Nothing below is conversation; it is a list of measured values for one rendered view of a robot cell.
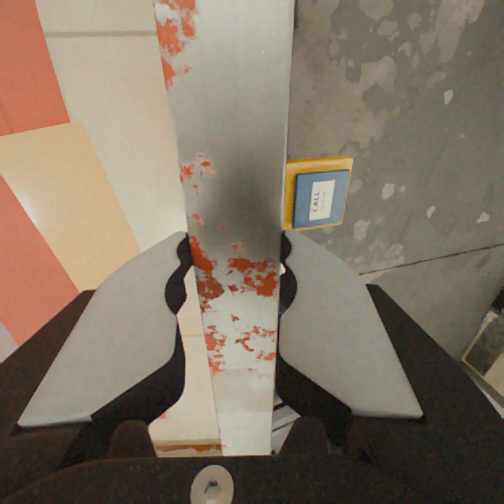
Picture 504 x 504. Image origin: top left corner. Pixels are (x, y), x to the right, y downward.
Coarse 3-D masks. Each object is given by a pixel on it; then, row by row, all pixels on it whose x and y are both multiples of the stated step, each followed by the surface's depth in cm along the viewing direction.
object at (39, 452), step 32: (64, 320) 7; (32, 352) 6; (0, 384) 5; (32, 384) 5; (0, 416) 5; (0, 448) 4; (32, 448) 4; (64, 448) 4; (96, 448) 5; (0, 480) 4; (32, 480) 4
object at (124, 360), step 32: (160, 256) 10; (96, 288) 8; (128, 288) 8; (160, 288) 8; (96, 320) 7; (128, 320) 7; (160, 320) 7; (64, 352) 6; (96, 352) 6; (128, 352) 6; (160, 352) 6; (64, 384) 5; (96, 384) 5; (128, 384) 5; (160, 384) 6; (32, 416) 5; (64, 416) 5; (96, 416) 5; (128, 416) 6
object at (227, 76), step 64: (192, 0) 7; (256, 0) 7; (192, 64) 8; (256, 64) 8; (192, 128) 9; (256, 128) 9; (192, 192) 10; (256, 192) 10; (192, 256) 11; (256, 256) 11; (256, 320) 13; (256, 384) 16; (192, 448) 27; (256, 448) 20
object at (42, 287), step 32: (0, 224) 14; (32, 224) 14; (0, 256) 15; (32, 256) 15; (0, 288) 16; (32, 288) 16; (64, 288) 16; (0, 320) 18; (32, 320) 18; (0, 352) 19; (160, 416) 24
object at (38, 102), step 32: (0, 0) 10; (32, 0) 10; (0, 32) 10; (32, 32) 10; (0, 64) 10; (32, 64) 10; (0, 96) 11; (32, 96) 11; (0, 128) 12; (32, 128) 12; (0, 192) 13
